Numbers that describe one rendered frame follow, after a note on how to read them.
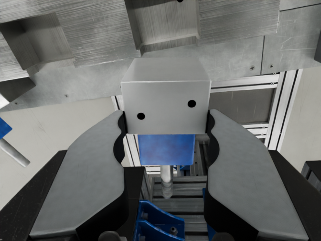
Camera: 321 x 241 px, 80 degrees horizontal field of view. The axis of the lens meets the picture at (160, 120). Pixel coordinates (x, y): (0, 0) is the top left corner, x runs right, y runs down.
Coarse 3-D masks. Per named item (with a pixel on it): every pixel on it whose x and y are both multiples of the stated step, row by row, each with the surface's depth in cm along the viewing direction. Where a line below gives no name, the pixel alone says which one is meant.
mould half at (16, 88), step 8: (8, 80) 25; (16, 80) 26; (24, 80) 27; (0, 88) 24; (8, 88) 24; (16, 88) 25; (24, 88) 27; (0, 96) 24; (8, 96) 24; (16, 96) 25; (0, 104) 24
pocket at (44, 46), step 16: (32, 16) 16; (48, 16) 18; (16, 32) 17; (32, 32) 18; (48, 32) 18; (16, 48) 17; (32, 48) 19; (48, 48) 19; (64, 48) 19; (32, 64) 19; (48, 64) 19; (64, 64) 19
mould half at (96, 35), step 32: (0, 0) 15; (32, 0) 15; (64, 0) 14; (96, 0) 14; (224, 0) 14; (256, 0) 14; (0, 32) 16; (64, 32) 16; (96, 32) 15; (128, 32) 15; (224, 32) 15; (256, 32) 15; (0, 64) 18; (96, 64) 17
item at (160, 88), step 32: (160, 64) 13; (192, 64) 13; (128, 96) 11; (160, 96) 11; (192, 96) 11; (128, 128) 12; (160, 128) 12; (192, 128) 12; (160, 160) 15; (192, 160) 15
